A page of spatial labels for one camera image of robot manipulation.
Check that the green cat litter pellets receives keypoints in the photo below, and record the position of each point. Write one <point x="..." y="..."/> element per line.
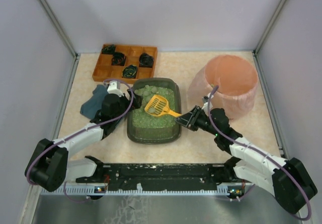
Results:
<point x="141" y="119"/>

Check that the orange bin with bag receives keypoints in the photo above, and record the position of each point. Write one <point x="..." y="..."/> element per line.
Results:
<point x="237" y="79"/>

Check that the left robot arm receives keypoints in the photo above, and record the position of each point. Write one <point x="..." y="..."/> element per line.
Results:
<point x="50" y="165"/>

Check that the black rolled sock middle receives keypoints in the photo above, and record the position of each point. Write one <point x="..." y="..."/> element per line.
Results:
<point x="118" y="59"/>

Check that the black rolled sock right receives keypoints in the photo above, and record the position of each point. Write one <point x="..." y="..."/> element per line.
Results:
<point x="146" y="60"/>

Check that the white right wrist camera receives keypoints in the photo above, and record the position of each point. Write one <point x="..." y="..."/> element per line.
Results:
<point x="207" y="105"/>

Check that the dark grey litter box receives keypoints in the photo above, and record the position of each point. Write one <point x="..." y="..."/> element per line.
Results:
<point x="159" y="135"/>

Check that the orange wooden divided tray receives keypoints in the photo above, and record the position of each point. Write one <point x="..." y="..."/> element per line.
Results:
<point x="104" y="70"/>

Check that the yellow litter scoop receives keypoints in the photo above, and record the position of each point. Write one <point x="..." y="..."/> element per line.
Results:
<point x="159" y="106"/>

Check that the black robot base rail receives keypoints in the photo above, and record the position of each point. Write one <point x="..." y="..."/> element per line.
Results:
<point x="160" y="177"/>

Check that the black rolled sock back-left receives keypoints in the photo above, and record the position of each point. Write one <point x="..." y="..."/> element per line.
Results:
<point x="108" y="49"/>

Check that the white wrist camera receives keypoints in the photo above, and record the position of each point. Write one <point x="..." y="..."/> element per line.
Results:
<point x="207" y="105"/>
<point x="113" y="87"/>

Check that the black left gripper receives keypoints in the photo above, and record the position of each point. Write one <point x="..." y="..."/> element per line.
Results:
<point x="131" y="97"/>

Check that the black rolled sock front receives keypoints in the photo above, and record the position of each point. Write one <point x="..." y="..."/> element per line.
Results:
<point x="130" y="72"/>

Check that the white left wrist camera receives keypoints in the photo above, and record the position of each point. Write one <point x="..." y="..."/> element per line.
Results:
<point x="113" y="87"/>

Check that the dark teal folded cloth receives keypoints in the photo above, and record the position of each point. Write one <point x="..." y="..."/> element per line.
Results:
<point x="94" y="103"/>

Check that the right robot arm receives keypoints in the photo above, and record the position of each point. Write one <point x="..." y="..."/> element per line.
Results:
<point x="287" y="181"/>

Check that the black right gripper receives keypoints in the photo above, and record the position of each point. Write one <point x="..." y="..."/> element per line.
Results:
<point x="192" y="116"/>

